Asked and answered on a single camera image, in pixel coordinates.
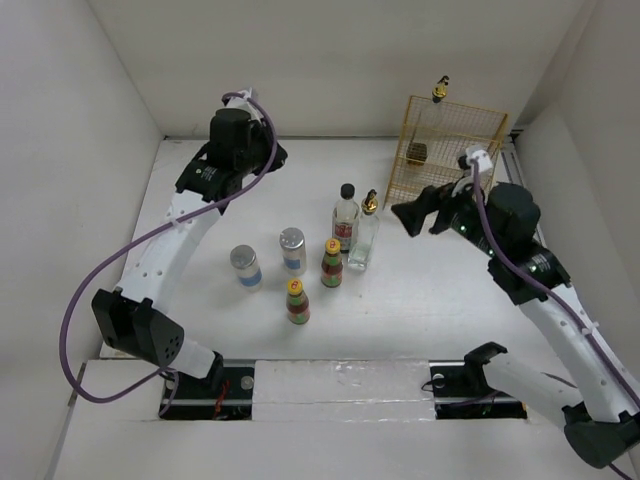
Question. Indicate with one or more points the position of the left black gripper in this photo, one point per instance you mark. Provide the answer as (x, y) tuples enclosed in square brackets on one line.
[(262, 131)]

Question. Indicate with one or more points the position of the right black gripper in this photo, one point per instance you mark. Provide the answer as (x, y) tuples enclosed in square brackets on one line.
[(411, 213)]

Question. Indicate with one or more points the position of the clear square oil bottle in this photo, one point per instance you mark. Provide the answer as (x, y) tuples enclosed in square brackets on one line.
[(361, 250)]

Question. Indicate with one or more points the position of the dark liquid square bottle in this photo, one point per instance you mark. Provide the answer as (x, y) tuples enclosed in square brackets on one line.
[(430, 115)]

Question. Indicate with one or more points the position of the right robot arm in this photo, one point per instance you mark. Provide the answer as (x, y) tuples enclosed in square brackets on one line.
[(599, 413)]

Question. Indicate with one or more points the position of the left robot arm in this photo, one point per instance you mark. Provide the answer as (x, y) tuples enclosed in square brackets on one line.
[(133, 317)]

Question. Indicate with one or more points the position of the red label clear bottle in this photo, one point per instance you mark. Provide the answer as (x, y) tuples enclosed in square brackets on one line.
[(345, 217)]

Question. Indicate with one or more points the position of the yellow cap sauce bottle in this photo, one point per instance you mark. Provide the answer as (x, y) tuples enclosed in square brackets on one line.
[(297, 303), (332, 264)]

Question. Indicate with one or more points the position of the blue label shaker jar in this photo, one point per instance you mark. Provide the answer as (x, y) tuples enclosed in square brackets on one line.
[(293, 246)]

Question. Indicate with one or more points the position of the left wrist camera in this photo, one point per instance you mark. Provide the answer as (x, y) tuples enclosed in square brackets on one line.
[(240, 100)]

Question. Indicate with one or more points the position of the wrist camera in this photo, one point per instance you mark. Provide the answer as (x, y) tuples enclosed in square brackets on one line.
[(475, 157), (240, 100)]

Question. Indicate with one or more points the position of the yellow wire rack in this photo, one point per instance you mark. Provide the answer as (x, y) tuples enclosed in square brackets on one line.
[(462, 126)]

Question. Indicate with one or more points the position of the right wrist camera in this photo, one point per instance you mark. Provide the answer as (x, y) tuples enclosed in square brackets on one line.
[(475, 157)]

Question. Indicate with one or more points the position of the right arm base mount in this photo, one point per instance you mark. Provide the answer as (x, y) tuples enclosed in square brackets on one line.
[(460, 390)]

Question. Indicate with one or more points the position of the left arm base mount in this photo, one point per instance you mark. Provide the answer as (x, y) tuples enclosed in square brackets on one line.
[(231, 400)]

